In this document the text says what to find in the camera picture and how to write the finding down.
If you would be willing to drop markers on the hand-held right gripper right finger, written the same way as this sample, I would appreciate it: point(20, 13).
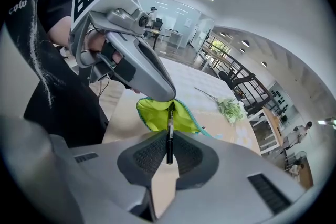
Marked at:
point(225, 191)

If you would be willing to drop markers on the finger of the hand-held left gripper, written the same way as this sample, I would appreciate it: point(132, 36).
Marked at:
point(149, 73)

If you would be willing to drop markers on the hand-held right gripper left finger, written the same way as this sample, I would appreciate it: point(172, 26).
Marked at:
point(86, 181)

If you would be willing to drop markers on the green pencil pouch teal zipper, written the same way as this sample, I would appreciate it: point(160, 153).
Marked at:
point(155, 115)

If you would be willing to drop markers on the black pen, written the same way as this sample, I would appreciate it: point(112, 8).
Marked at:
point(170, 136)

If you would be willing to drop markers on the person's left forearm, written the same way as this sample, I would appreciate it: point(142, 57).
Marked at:
point(61, 32)

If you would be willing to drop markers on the person's left hand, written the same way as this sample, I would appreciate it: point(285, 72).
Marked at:
point(95, 42)

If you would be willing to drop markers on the white desk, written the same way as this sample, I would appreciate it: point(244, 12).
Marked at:
point(170, 34)

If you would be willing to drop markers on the black office chair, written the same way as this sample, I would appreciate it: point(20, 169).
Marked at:
point(233, 78)
point(158, 24)

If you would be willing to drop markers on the pale daisy print tablecloth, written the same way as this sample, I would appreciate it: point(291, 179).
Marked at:
point(199, 81)

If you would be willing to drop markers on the white artificial flower bouquet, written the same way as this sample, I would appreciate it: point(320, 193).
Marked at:
point(231, 110)

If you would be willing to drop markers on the person's black printed t-shirt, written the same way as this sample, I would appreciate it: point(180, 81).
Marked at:
point(60, 102)

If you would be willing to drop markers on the wooden table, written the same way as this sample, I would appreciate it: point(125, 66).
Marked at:
point(274, 123)

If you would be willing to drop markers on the black stair railing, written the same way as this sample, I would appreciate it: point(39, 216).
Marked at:
point(249, 78)

